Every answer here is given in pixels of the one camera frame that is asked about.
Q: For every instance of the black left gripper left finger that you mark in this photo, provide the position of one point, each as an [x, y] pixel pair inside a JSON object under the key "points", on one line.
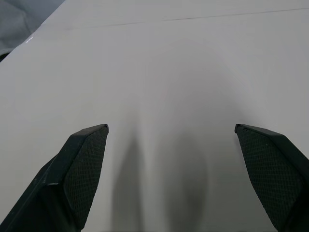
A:
{"points": [[72, 174]]}

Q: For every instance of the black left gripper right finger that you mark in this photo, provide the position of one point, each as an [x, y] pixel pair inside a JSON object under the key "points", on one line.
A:
{"points": [[272, 169]]}

